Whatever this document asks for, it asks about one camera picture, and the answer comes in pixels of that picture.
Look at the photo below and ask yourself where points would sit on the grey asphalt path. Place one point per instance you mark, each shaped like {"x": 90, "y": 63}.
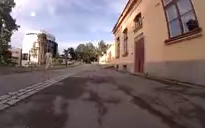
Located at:
{"x": 100, "y": 106}

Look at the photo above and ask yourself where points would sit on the yellow building with red-framed windows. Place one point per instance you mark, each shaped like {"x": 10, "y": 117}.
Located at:
{"x": 163, "y": 46}

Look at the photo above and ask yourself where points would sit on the white round building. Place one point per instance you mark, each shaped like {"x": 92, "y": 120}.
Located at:
{"x": 31, "y": 46}

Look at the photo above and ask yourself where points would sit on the grey asphalt road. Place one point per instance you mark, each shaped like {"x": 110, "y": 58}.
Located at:
{"x": 16, "y": 81}

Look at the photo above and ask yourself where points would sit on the cobblestone strip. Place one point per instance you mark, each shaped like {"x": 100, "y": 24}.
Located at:
{"x": 20, "y": 94}

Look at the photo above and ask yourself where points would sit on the low pale building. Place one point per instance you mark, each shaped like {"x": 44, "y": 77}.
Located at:
{"x": 15, "y": 55}

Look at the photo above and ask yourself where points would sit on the grass verge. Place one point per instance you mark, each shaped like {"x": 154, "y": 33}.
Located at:
{"x": 10, "y": 69}

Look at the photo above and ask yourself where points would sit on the large dark tree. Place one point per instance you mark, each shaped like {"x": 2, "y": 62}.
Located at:
{"x": 0, "y": 30}

